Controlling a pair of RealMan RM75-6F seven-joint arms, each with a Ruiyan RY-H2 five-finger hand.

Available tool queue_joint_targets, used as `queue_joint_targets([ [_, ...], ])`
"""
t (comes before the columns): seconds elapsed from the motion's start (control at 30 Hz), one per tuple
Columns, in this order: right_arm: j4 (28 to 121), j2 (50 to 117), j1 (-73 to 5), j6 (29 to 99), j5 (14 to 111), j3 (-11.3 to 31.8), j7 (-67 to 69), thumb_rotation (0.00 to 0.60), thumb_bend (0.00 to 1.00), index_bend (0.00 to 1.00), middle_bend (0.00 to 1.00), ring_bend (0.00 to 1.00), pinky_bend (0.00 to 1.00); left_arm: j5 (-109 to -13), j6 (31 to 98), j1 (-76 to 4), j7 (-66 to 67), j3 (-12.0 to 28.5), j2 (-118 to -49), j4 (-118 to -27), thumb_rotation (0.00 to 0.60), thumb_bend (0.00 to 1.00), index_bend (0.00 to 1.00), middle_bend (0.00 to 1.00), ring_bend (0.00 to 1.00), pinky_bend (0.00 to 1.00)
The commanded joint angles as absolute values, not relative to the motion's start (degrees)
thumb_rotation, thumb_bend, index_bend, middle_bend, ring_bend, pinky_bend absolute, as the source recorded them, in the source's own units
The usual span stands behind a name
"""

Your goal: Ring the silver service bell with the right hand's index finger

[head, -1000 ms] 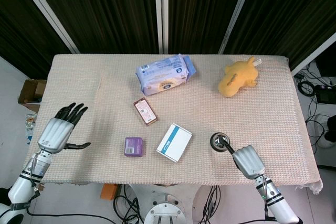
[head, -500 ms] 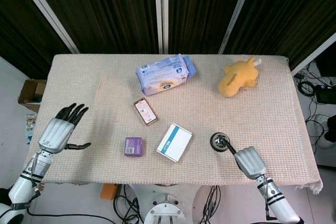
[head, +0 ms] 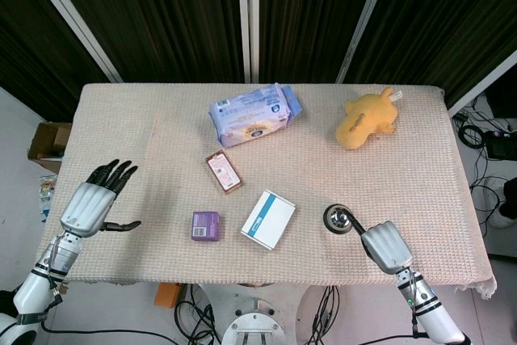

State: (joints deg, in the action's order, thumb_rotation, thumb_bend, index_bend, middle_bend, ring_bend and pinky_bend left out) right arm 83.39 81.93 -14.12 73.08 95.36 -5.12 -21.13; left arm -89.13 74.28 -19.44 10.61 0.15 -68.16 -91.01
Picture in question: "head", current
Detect black floor cable tangle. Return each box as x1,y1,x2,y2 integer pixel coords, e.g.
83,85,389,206
452,104,517,221

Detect small purple box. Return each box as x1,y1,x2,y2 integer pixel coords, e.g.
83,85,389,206
190,210,222,242

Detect yellow plush toy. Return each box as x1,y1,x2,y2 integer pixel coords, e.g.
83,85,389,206
335,86,404,151

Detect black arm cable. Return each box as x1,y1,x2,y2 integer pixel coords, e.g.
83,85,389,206
408,304,429,340
38,288,181,340

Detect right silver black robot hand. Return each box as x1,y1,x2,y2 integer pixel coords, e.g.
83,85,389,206
343,207,414,276

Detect black cable bundle under table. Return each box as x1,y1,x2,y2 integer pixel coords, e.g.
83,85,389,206
173,284,222,345
305,284,345,345

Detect brown cardboard box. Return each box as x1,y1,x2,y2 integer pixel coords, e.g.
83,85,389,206
27,121,73,172

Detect beige waffle tablecloth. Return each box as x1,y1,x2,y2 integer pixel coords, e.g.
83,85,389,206
38,82,498,301

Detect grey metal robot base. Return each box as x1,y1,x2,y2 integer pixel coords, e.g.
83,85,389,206
197,282,324,345

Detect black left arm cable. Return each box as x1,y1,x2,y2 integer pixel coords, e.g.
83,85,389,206
38,288,181,340

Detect brown snack bar packet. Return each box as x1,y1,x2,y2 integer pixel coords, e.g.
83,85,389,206
204,149,245,195

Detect purple wet wipes pack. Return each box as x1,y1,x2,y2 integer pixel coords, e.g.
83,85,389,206
208,82,304,149

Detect black power adapter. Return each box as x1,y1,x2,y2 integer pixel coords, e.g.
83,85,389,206
484,131,517,160

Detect colourful snack packets on floor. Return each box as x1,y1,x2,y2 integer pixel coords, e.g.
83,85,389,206
38,174,58,223

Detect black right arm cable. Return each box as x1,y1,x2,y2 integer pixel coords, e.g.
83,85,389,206
408,304,429,340

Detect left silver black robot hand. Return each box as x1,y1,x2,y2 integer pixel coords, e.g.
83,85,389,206
59,158,142,239

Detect orange object under table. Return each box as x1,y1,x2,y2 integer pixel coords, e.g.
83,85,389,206
154,282,183,309

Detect black silver call bell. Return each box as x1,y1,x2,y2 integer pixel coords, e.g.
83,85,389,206
322,202,356,234

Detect black pleated partition screen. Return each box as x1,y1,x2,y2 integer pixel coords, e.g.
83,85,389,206
249,0,395,84
19,0,248,84
0,0,122,122
355,0,517,116

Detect white box with blue stripe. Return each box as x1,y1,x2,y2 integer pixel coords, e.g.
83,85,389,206
240,189,296,251

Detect white black rounded object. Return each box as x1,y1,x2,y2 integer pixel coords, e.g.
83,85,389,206
482,175,517,229

